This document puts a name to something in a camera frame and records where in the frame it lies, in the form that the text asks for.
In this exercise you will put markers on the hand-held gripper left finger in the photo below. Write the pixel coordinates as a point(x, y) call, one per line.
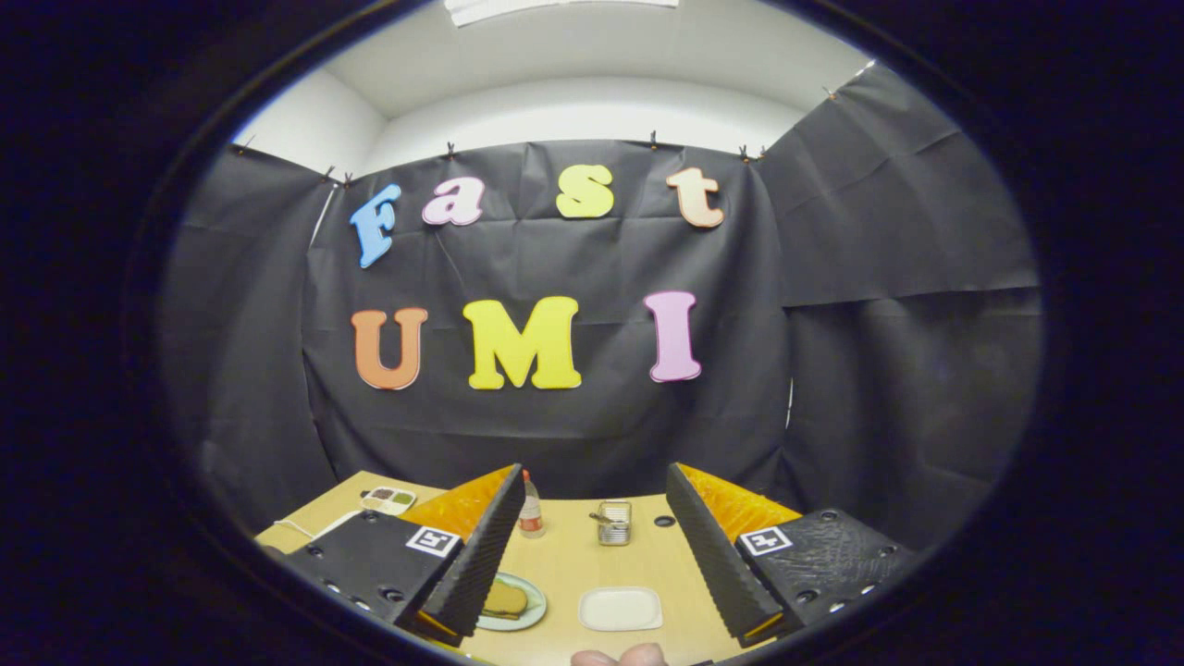
point(481, 555)

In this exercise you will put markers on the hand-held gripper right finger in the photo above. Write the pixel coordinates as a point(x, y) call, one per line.
point(717, 555)

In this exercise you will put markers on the brown toast slice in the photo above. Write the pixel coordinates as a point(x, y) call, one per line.
point(504, 599)

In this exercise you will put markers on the clear bottle with red cap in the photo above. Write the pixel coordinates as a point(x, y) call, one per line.
point(532, 518)

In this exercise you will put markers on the light green round plate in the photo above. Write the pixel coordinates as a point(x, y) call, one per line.
point(535, 606)

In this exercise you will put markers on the white divided condiment tray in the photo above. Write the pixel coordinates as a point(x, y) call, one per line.
point(388, 500)

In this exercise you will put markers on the white square plate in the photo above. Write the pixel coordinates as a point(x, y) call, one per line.
point(620, 609)

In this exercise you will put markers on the white toaster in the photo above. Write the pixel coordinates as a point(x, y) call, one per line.
point(335, 525)

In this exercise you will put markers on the black backdrop cloth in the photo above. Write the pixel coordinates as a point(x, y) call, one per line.
point(592, 425)

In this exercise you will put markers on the ceiling light panel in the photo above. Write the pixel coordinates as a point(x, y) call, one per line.
point(555, 7)

